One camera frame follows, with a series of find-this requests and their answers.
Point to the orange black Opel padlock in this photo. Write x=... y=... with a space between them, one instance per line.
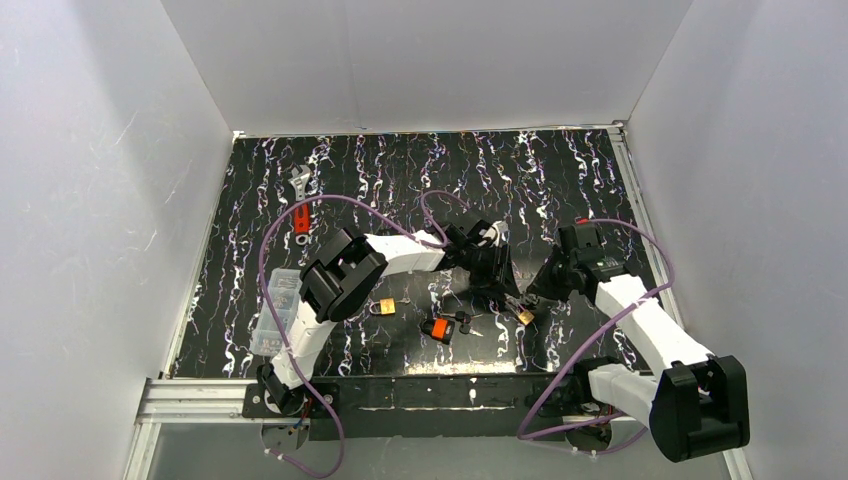
x=439 y=329

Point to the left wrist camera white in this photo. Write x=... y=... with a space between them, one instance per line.
x=497 y=233

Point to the black base frame front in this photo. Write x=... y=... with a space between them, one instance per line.
x=427 y=406

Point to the clear plastic screw box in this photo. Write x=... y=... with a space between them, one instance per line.
x=283 y=287

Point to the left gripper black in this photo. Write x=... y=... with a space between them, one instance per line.
x=494 y=270

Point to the brass padlock with steel shackle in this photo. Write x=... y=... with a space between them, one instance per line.
x=383 y=307

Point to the small brass padlock with figurine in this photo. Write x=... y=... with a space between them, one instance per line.
x=523 y=315

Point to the black-headed keys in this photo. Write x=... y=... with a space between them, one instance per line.
x=459 y=321

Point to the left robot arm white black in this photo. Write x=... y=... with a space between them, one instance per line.
x=306 y=305

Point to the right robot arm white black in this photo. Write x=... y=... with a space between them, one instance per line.
x=693 y=404

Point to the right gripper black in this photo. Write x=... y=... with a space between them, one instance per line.
x=556 y=277

